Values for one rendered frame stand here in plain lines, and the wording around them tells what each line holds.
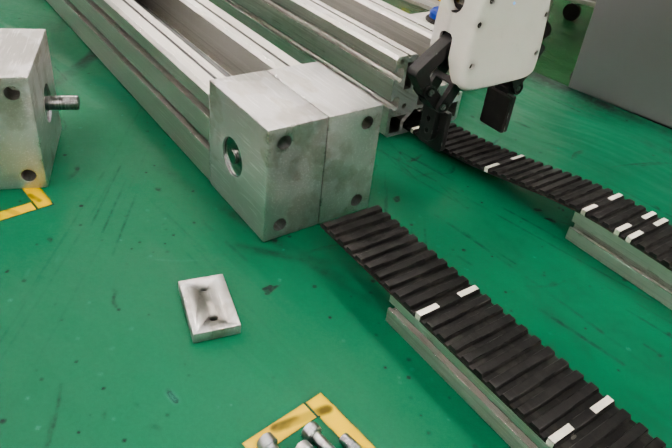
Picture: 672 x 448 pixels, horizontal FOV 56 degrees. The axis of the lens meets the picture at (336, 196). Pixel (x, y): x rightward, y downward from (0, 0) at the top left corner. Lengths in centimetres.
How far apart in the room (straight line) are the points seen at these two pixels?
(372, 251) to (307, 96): 13
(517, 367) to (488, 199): 23
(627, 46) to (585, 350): 45
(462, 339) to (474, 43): 26
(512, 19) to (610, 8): 27
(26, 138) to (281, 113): 20
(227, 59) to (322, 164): 20
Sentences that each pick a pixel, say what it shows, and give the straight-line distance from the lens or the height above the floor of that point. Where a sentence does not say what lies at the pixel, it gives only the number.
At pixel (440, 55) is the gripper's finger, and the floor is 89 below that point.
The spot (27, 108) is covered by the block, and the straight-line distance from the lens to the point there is 52.
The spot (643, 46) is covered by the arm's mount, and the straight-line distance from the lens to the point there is 81.
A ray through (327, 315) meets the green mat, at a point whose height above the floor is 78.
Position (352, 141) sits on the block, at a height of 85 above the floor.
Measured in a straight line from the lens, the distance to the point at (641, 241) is 52.
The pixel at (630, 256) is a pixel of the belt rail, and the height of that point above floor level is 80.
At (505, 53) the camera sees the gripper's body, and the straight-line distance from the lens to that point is 57.
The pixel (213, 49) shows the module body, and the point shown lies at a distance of 66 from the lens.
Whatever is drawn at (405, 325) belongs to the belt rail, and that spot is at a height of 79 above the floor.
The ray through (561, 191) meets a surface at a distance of 55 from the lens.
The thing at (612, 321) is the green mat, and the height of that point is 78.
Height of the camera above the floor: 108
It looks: 34 degrees down
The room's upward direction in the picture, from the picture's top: 7 degrees clockwise
